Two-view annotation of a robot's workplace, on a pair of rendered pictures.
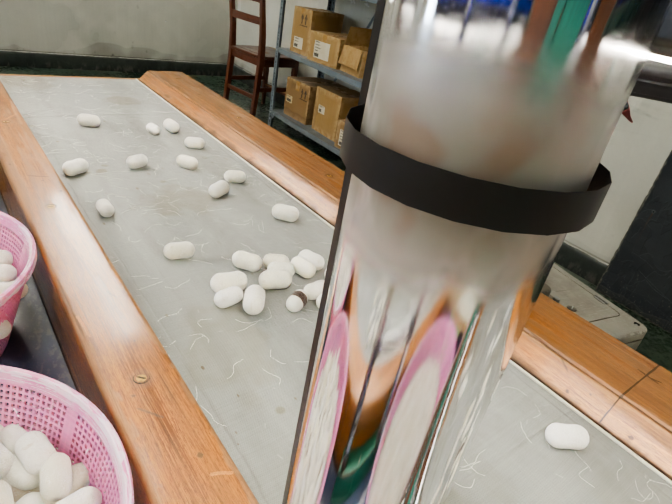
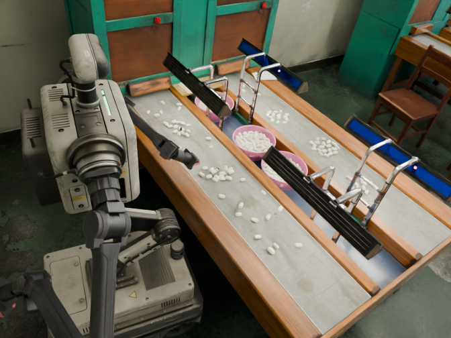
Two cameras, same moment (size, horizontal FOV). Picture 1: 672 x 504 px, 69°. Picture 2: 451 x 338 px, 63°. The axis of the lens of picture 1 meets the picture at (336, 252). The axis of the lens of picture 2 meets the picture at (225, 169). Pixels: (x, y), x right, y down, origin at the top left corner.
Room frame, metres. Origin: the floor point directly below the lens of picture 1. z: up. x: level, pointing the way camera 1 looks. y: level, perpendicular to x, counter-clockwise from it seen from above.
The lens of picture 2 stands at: (1.89, 0.12, 2.13)
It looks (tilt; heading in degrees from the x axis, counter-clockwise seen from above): 43 degrees down; 182
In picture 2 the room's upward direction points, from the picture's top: 9 degrees clockwise
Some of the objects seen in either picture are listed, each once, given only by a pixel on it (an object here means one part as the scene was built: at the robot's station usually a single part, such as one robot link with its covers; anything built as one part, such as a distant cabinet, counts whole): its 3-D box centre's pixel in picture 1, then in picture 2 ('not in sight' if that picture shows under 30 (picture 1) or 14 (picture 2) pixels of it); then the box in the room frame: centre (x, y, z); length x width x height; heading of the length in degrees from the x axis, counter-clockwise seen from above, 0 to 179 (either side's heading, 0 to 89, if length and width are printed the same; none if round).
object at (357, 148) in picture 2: not in sight; (330, 140); (-0.14, 0.72, 0.67); 1.81 x 0.12 x 0.19; 43
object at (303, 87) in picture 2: not in sight; (270, 63); (-0.28, 0.23, 1.08); 0.62 x 0.08 x 0.07; 43
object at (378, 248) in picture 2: not in sight; (317, 195); (0.81, 0.48, 1.08); 0.62 x 0.08 x 0.07; 43
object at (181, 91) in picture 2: not in sight; (197, 85); (-0.38, -0.24, 0.77); 0.33 x 0.15 x 0.01; 133
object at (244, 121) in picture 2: not in sight; (256, 91); (-0.22, 0.17, 0.90); 0.20 x 0.19 x 0.45; 43
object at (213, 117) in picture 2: not in sight; (213, 107); (-0.22, -0.09, 0.72); 0.27 x 0.27 x 0.10
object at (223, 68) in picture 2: not in sight; (233, 66); (-0.64, -0.03, 0.83); 0.30 x 0.06 x 0.07; 133
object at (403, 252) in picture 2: not in sight; (289, 153); (0.12, 0.44, 0.71); 1.81 x 0.05 x 0.11; 43
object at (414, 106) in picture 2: not in sight; (410, 102); (-1.26, 1.62, 0.45); 0.44 x 0.43 x 0.91; 36
